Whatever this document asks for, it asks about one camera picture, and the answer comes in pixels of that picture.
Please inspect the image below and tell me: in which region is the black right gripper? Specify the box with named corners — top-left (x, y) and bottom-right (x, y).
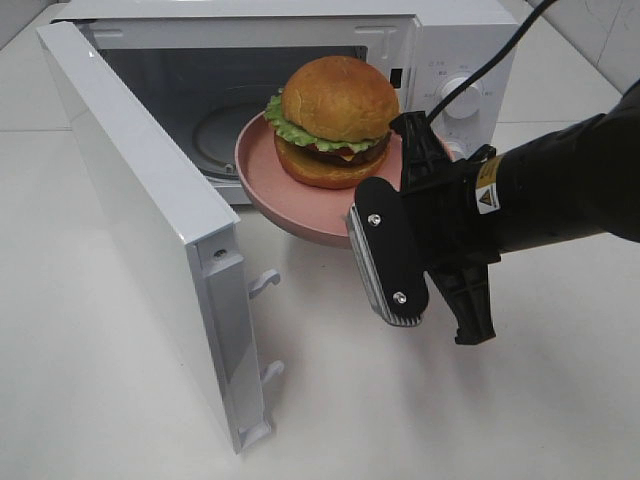
top-left (346, 111), bottom-right (500, 345)

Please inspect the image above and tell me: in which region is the pink plate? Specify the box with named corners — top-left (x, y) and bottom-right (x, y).
top-left (234, 110), bottom-right (456, 250)

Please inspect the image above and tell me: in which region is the white dial knob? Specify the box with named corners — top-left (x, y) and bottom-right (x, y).
top-left (446, 137), bottom-right (468, 158)
top-left (439, 74), bottom-right (482, 119)

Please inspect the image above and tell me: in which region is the burger with lettuce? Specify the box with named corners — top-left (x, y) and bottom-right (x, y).
top-left (263, 56), bottom-right (400, 189)

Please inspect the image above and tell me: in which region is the white microwave door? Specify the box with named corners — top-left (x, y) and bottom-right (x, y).
top-left (37, 22), bottom-right (284, 452)

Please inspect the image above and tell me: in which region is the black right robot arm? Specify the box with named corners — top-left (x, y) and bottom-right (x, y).
top-left (346, 86), bottom-right (639, 345)

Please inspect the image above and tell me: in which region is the glass turntable tray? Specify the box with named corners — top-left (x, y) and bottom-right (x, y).
top-left (193, 103), bottom-right (263, 180)

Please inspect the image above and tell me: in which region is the white microwave oven body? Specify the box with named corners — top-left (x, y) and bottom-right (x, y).
top-left (47, 1), bottom-right (517, 205)

